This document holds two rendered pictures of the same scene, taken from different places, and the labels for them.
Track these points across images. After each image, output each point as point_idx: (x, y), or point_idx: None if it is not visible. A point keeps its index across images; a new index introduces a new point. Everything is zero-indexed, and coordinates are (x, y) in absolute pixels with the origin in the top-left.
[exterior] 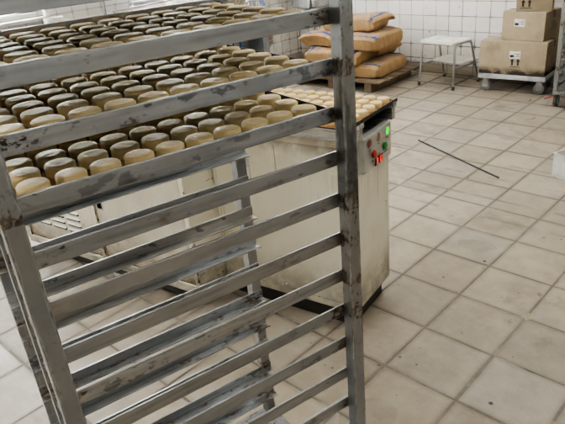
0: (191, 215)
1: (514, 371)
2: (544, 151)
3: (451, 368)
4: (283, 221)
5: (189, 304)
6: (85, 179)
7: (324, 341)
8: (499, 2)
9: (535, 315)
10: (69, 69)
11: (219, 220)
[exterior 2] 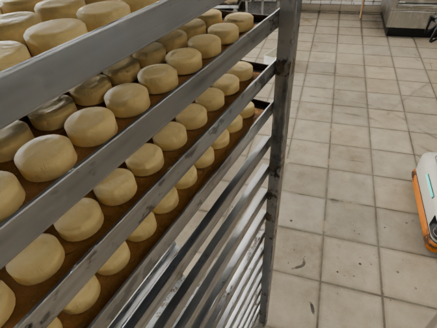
0: (196, 252)
1: (294, 196)
2: (253, 53)
3: (262, 205)
4: (244, 207)
5: (196, 313)
6: (112, 302)
7: None
8: None
9: (290, 159)
10: (71, 197)
11: None
